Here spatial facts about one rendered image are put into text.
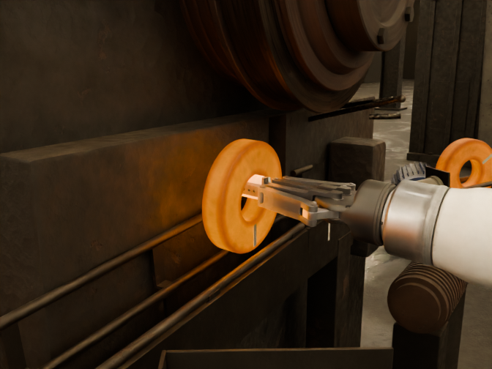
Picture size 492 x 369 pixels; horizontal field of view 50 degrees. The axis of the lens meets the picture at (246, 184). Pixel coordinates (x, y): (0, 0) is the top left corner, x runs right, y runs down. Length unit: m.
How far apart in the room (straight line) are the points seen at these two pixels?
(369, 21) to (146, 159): 0.35
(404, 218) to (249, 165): 0.22
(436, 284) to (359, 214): 0.55
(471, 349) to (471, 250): 1.45
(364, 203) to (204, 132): 0.26
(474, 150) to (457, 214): 0.73
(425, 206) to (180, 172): 0.32
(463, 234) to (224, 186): 0.28
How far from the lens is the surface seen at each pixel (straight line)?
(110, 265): 0.63
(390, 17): 0.87
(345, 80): 0.86
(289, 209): 0.63
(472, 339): 2.07
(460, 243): 0.57
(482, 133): 3.63
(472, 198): 0.58
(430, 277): 1.14
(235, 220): 0.68
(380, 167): 1.10
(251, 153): 0.68
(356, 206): 0.61
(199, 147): 0.73
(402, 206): 0.59
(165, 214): 0.70
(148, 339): 0.58
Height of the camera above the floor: 0.97
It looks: 14 degrees down
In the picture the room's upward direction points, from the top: straight up
